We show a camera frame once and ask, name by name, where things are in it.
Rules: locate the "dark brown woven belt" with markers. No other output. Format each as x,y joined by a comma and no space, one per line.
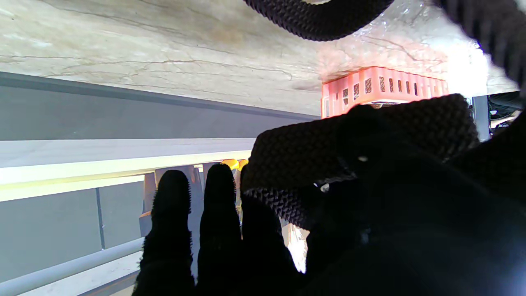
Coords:
296,152

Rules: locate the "light wooden counter shelf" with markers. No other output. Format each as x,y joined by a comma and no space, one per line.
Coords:
102,164

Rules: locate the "pink plastic storage basket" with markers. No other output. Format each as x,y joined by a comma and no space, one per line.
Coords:
382,86

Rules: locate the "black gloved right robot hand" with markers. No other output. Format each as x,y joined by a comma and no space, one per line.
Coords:
411,246

